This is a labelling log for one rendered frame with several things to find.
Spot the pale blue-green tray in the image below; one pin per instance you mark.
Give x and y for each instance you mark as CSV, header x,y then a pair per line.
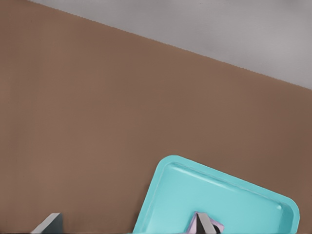
x,y
219,192

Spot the pale lilac phone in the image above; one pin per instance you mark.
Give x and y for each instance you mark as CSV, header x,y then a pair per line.
x,y
217,224

